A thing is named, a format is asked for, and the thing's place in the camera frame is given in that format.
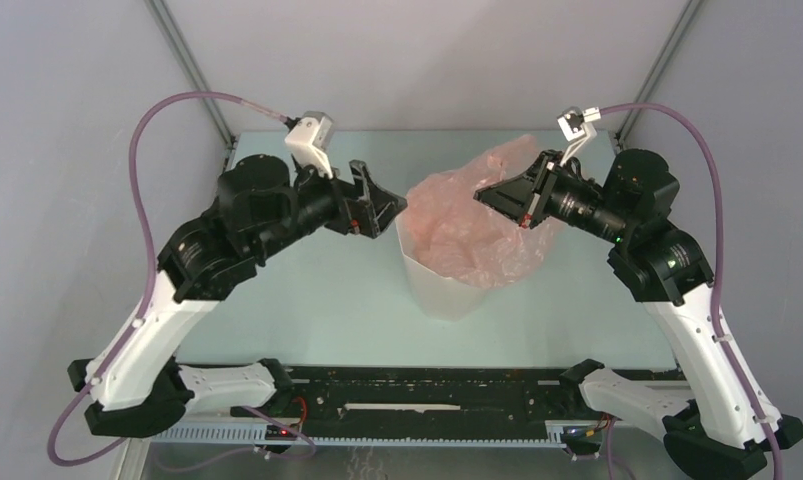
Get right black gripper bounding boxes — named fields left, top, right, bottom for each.
left=474, top=149, right=632, bottom=245

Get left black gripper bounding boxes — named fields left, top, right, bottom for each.
left=261, top=151, right=410, bottom=257

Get pink plastic trash bag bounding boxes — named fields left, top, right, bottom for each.
left=402, top=134, right=564, bottom=289

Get white trash bin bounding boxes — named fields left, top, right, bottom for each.
left=395, top=214, right=490, bottom=322

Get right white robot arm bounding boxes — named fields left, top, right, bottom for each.
left=474, top=149, right=803, bottom=479

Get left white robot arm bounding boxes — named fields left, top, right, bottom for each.
left=68, top=154, right=407, bottom=438

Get small circuit board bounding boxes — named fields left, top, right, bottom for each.
left=263, top=424, right=300, bottom=442

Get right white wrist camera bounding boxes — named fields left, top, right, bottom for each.
left=557, top=107, right=601, bottom=167

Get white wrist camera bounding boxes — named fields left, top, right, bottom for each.
left=557, top=107, right=601, bottom=167
left=284, top=111, right=336, bottom=179

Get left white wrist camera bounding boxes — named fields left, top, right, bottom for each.
left=284, top=111, right=336, bottom=179

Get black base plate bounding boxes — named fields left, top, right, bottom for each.
left=259, top=366, right=605, bottom=440

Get white slotted cable duct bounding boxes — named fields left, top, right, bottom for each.
left=152, top=421, right=565, bottom=448

